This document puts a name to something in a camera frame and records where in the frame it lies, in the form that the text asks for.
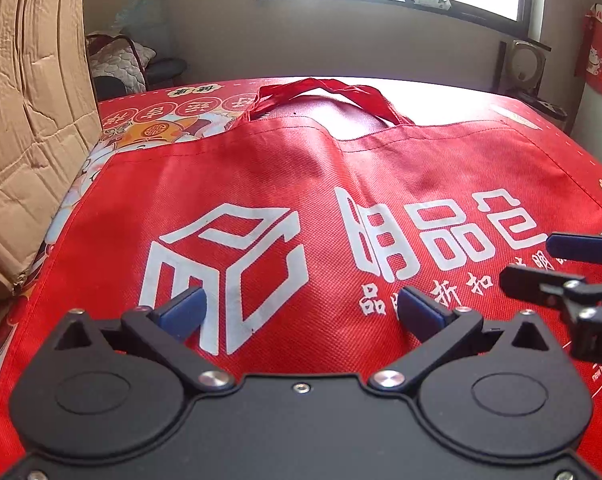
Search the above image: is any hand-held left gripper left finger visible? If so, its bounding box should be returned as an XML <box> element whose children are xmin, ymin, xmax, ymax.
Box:
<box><xmin>55</xmin><ymin>287</ymin><xmax>236</xmax><ymax>394</ymax></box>

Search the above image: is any black lidded trash bin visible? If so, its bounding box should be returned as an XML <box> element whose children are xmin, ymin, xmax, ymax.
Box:
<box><xmin>517</xmin><ymin>91</ymin><xmax>570</xmax><ymax>122</ymax></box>

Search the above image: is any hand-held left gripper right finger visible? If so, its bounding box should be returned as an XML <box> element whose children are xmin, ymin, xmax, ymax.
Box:
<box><xmin>368</xmin><ymin>287</ymin><xmax>552</xmax><ymax>393</ymax></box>

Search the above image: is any red printed hanging cloth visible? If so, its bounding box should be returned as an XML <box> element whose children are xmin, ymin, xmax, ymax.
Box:
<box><xmin>575</xmin><ymin>2</ymin><xmax>602</xmax><ymax>97</ymax></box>

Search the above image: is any brown cardboard box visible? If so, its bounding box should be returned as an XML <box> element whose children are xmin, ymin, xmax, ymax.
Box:
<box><xmin>0</xmin><ymin>0</ymin><xmax>102</xmax><ymax>304</ymax></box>

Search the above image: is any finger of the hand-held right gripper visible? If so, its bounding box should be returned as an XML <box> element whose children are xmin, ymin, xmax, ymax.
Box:
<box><xmin>546</xmin><ymin>231</ymin><xmax>602</xmax><ymax>265</ymax></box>
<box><xmin>499</xmin><ymin>265</ymin><xmax>602</xmax><ymax>361</ymax></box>

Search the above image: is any white refrigerator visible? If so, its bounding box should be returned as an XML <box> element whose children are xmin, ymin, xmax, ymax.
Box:
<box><xmin>572</xmin><ymin>4</ymin><xmax>602</xmax><ymax>173</ymax></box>

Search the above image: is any quilted grey bag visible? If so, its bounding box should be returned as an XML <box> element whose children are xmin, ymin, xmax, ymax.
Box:
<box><xmin>85</xmin><ymin>33</ymin><xmax>158</xmax><ymax>102</ymax></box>

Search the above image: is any red shopping bag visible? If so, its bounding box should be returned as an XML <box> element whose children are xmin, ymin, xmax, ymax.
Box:
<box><xmin>0</xmin><ymin>77</ymin><xmax>602</xmax><ymax>463</ymax></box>

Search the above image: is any grey round fan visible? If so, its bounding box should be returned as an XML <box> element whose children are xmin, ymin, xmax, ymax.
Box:
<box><xmin>497</xmin><ymin>39</ymin><xmax>548</xmax><ymax>99</ymax></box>

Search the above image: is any pale blue plastic bag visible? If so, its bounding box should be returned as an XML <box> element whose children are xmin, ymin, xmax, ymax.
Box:
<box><xmin>112</xmin><ymin>0</ymin><xmax>175</xmax><ymax>42</ymax></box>

